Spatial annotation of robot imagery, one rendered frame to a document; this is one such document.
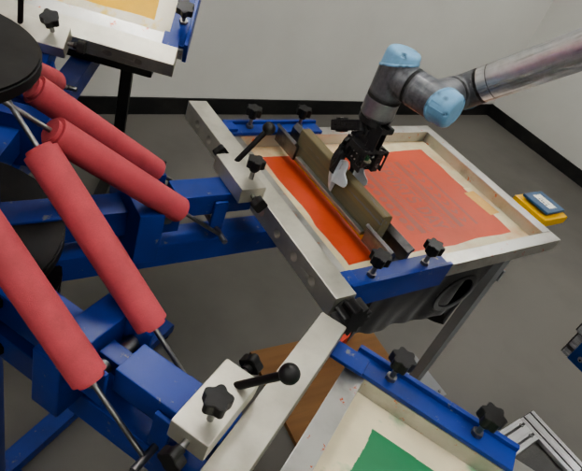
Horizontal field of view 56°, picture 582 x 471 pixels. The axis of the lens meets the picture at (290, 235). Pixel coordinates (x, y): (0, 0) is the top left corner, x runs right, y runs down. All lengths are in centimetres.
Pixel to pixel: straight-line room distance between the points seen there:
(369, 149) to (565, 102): 404
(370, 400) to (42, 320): 55
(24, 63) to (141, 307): 36
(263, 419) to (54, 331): 30
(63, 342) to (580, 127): 472
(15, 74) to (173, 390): 45
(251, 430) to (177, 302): 157
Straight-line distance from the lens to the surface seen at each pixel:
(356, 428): 95
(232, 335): 225
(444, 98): 113
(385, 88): 118
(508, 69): 120
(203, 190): 112
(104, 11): 153
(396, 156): 174
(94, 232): 81
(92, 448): 192
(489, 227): 163
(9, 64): 82
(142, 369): 80
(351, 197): 129
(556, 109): 523
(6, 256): 74
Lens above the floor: 169
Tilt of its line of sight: 37 degrees down
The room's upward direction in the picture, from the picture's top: 22 degrees clockwise
